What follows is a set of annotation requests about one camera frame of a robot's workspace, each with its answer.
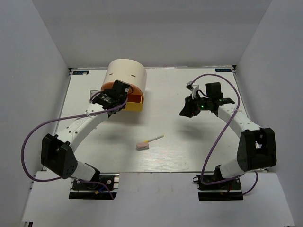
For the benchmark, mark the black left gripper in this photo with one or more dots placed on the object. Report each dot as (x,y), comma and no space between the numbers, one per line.
(106,91)

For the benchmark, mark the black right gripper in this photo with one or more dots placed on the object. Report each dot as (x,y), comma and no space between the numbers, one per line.
(190,107)

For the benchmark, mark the yellow drawer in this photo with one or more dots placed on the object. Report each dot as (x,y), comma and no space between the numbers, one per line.
(134,103)

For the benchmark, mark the orange top drawer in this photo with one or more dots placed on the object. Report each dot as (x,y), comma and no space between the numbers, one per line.
(134,90)

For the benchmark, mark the white marker yellow cap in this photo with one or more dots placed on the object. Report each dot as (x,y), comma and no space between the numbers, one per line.
(156,138)

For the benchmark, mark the pink correction tape dispenser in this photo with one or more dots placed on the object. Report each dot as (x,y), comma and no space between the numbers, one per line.
(142,145)

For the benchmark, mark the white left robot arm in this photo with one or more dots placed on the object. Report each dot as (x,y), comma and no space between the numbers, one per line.
(58,150)

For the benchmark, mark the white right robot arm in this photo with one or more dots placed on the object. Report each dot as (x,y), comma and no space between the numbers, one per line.
(257,145)

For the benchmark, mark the cream cylindrical drawer organizer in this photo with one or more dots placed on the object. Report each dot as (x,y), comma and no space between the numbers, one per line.
(127,71)

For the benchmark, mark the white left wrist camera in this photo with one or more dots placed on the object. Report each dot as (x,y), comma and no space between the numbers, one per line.
(93,93)

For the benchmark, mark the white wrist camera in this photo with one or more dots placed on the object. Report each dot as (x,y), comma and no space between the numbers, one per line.
(193,87)
(93,93)

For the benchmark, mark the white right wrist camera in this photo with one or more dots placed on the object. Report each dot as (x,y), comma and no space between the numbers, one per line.
(193,87)

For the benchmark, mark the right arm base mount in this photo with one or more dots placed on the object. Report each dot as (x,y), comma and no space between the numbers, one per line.
(228,191)

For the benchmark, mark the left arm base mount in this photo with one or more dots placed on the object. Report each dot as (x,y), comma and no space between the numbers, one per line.
(94,191)

